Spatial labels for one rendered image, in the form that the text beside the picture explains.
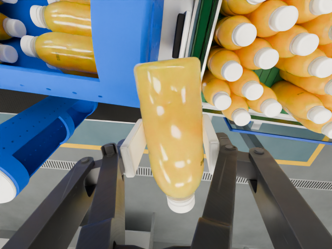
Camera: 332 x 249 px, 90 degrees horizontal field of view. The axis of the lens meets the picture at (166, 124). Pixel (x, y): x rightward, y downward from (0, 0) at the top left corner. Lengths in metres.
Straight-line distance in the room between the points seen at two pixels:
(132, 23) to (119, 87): 0.09
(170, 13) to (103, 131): 1.55
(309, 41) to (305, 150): 1.99
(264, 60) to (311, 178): 2.43
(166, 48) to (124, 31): 0.31
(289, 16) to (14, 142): 1.02
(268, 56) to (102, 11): 0.31
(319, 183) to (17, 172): 2.91
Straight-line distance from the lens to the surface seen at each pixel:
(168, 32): 0.53
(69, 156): 2.34
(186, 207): 0.25
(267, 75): 0.65
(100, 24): 0.24
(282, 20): 0.41
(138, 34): 0.22
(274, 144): 2.14
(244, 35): 0.39
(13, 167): 0.94
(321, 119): 0.55
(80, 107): 1.65
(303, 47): 0.44
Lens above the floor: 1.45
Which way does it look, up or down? 59 degrees down
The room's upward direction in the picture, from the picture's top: 176 degrees counter-clockwise
